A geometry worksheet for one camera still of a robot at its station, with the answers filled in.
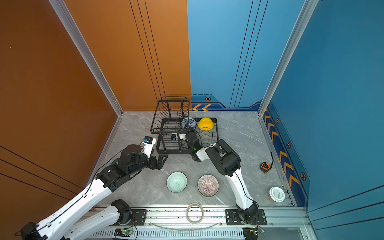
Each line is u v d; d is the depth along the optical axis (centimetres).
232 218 72
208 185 81
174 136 89
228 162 57
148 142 64
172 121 104
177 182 84
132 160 57
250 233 70
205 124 106
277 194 74
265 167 87
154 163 65
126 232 70
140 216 74
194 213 77
